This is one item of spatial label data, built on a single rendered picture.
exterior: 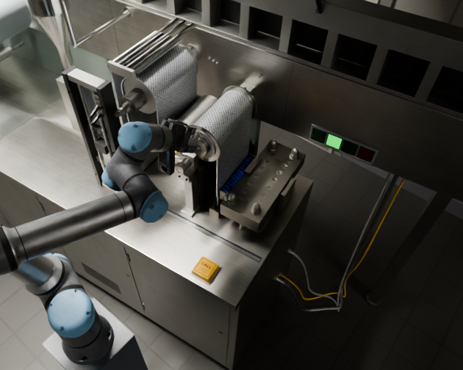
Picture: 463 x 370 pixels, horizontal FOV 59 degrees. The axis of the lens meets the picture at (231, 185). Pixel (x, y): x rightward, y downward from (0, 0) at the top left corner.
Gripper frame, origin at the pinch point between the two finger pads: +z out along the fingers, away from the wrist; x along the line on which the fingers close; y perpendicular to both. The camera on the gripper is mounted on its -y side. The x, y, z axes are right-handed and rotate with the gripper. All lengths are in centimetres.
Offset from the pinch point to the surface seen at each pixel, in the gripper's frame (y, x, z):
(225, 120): 11.2, -4.6, 7.8
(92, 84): 8.0, 30.0, -17.2
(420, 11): 94, -39, 125
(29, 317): -131, 77, 42
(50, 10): 24, 65, -6
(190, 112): 8.4, 12.1, 15.0
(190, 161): -5.9, 1.4, 5.9
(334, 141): 18, -37, 33
